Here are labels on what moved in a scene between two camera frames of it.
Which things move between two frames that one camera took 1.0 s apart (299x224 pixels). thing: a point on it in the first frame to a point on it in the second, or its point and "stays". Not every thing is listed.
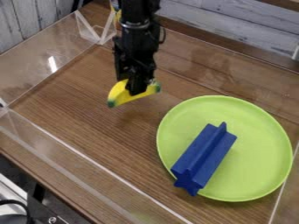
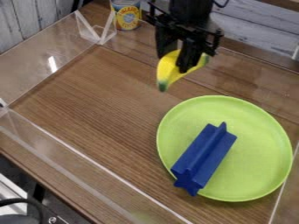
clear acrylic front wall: x=79 y=177 stays
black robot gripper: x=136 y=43 to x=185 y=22
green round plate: x=255 y=165 stays
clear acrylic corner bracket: x=97 y=33 stays
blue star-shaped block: x=200 y=157 stays
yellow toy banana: x=119 y=94 to x=167 y=71
